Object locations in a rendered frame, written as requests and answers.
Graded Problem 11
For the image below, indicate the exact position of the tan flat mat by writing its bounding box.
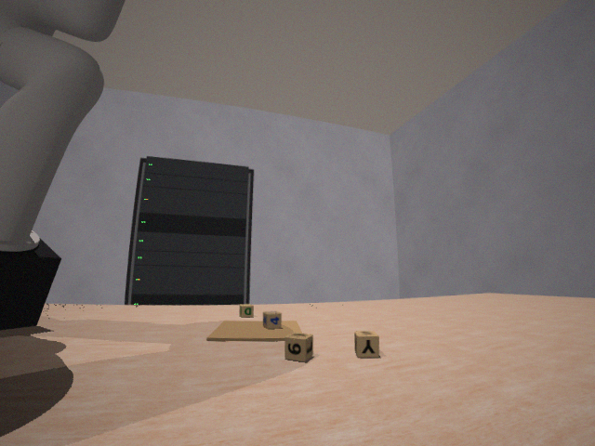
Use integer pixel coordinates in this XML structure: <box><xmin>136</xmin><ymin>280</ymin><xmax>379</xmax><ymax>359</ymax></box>
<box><xmin>206</xmin><ymin>321</ymin><xmax>302</xmax><ymax>341</ymax></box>

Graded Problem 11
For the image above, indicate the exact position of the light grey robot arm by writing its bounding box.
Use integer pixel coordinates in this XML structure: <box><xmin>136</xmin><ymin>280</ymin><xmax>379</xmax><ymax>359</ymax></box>
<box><xmin>0</xmin><ymin>0</ymin><xmax>125</xmax><ymax>252</ymax></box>

